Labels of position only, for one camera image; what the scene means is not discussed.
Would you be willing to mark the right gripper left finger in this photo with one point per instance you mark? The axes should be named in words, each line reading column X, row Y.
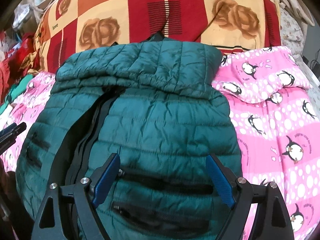
column 53, row 220

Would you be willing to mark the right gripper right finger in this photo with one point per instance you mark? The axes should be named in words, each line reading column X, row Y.
column 272, row 220

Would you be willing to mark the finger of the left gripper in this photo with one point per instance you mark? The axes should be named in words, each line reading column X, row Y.
column 9, row 135

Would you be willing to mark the dark green puffer jacket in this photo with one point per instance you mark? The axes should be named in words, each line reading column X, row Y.
column 153, row 104

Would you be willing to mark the green garment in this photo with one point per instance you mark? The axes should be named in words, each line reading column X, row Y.
column 16, row 90

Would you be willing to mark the red and gold cloth pile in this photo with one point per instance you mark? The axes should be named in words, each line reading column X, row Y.
column 25, row 60

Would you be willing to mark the pink penguin print quilt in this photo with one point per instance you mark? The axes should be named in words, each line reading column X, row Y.
column 275, row 124

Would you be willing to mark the red orange rose blanket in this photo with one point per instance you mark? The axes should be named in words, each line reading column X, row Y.
column 72, row 26

